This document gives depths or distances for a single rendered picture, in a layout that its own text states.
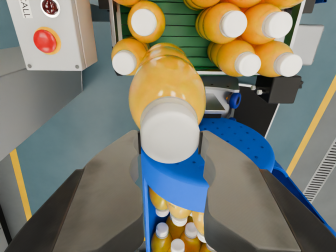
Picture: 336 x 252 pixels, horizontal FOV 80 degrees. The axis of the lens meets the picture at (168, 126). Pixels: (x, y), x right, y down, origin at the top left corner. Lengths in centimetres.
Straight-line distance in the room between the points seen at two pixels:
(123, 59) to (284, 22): 27
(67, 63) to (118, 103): 122
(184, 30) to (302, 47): 35
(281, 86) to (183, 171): 33
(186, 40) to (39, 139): 164
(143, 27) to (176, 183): 26
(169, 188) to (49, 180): 193
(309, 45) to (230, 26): 40
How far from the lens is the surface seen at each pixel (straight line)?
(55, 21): 41
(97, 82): 160
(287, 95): 59
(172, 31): 58
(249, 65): 40
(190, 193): 36
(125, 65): 37
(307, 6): 59
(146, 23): 36
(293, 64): 43
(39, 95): 113
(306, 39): 74
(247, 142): 47
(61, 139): 192
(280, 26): 41
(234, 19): 38
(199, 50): 59
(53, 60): 43
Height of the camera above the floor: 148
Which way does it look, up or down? 63 degrees down
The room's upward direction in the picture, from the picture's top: 177 degrees clockwise
